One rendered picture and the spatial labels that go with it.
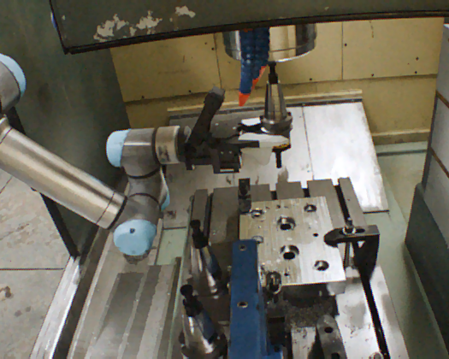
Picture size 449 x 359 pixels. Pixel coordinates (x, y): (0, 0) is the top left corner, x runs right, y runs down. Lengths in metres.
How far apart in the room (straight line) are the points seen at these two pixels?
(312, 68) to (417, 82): 0.50
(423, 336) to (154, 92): 1.44
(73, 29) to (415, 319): 1.19
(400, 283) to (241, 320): 0.92
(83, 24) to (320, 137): 1.48
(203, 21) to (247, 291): 0.36
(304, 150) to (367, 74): 0.45
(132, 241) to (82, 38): 0.45
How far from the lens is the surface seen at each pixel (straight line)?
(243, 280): 0.59
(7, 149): 0.75
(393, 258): 1.47
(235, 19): 0.36
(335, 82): 1.86
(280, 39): 0.62
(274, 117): 0.74
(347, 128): 1.82
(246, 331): 0.54
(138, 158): 0.81
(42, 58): 1.28
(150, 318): 1.20
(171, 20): 0.37
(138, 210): 0.77
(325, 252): 0.95
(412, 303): 1.35
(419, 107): 2.04
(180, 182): 1.70
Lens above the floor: 1.67
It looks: 35 degrees down
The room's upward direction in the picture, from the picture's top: 9 degrees counter-clockwise
